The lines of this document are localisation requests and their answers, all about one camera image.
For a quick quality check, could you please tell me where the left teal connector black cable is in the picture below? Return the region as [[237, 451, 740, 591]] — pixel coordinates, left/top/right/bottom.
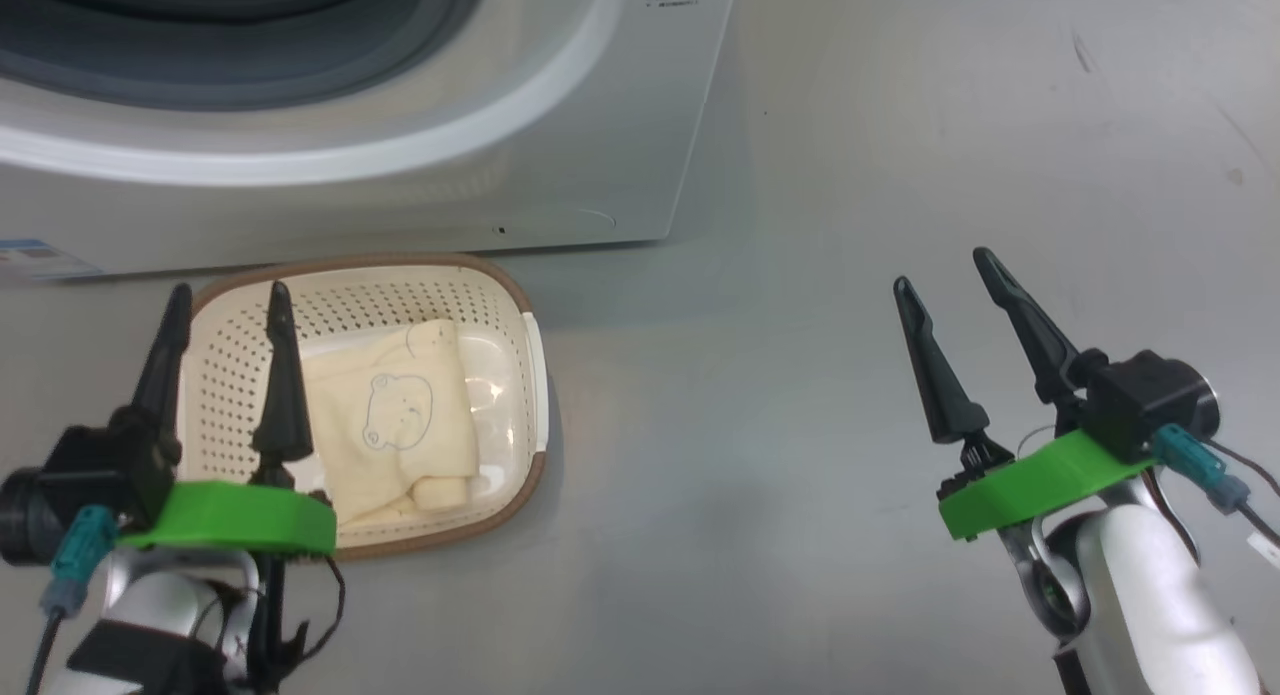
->
[[22, 505, 119, 695]]

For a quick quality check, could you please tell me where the blue white energy label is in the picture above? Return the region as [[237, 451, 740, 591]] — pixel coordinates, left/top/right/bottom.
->
[[0, 238, 103, 282]]

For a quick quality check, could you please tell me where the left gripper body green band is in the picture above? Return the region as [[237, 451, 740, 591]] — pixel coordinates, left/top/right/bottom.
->
[[115, 480, 339, 559]]

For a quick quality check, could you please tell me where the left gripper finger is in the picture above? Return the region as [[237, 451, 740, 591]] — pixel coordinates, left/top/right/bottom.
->
[[249, 280, 315, 489], [130, 282, 195, 451]]

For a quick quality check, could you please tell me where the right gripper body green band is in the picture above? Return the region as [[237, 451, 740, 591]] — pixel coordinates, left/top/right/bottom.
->
[[937, 430, 1161, 544]]

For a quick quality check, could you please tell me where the grey washer door seal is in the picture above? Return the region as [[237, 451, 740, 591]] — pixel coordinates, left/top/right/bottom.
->
[[0, 0, 491, 112]]

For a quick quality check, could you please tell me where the teal connector black cable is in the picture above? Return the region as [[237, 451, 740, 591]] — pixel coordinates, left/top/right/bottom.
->
[[22, 505, 119, 695], [1150, 425, 1280, 568]]

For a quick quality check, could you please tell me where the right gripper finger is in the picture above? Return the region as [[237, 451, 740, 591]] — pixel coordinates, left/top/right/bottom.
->
[[892, 275, 993, 448], [971, 246, 1091, 411]]

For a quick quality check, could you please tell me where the white drain filter cover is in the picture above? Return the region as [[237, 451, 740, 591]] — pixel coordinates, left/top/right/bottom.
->
[[470, 205, 617, 239]]

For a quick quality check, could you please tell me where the white front-load washing machine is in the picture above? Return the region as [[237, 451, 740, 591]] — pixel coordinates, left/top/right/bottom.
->
[[0, 0, 741, 278]]

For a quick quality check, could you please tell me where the right teal connector black cable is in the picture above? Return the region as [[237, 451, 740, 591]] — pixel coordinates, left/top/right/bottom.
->
[[1150, 425, 1280, 568]]

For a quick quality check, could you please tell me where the cream perforated basket brown rim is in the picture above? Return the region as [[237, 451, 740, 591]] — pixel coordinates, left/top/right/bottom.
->
[[178, 253, 549, 562]]

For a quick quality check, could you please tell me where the cream garment with bear print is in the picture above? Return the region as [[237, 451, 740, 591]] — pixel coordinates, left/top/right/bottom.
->
[[300, 320, 479, 526]]

